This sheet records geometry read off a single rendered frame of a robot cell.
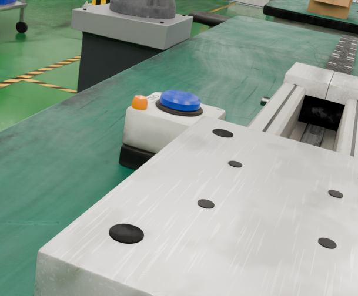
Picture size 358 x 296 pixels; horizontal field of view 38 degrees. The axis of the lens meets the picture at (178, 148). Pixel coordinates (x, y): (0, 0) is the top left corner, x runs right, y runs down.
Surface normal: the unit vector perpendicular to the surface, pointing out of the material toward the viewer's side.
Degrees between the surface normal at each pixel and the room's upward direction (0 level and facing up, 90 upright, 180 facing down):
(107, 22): 90
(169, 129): 90
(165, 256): 0
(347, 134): 0
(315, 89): 90
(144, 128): 90
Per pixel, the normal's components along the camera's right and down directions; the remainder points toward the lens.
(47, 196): 0.17, -0.92
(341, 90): -0.33, 0.29
